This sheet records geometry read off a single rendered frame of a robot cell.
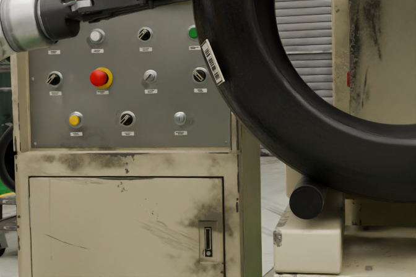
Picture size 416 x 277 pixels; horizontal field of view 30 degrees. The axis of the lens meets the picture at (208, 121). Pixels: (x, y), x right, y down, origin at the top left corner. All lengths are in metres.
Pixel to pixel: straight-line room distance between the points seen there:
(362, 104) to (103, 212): 0.74
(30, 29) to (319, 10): 9.40
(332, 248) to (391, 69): 0.45
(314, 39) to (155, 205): 8.77
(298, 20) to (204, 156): 8.83
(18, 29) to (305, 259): 0.54
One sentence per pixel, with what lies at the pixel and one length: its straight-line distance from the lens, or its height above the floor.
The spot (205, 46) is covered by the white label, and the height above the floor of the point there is 1.11.
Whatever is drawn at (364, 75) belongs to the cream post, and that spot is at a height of 1.07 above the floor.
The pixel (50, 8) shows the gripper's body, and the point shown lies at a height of 1.17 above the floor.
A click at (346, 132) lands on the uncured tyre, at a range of 1.00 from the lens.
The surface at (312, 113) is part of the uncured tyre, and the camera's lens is 1.01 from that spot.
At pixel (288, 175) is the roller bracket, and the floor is 0.89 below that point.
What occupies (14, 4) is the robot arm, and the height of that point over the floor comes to 1.18.
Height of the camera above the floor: 1.06
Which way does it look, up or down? 3 degrees down
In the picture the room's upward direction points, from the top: 1 degrees counter-clockwise
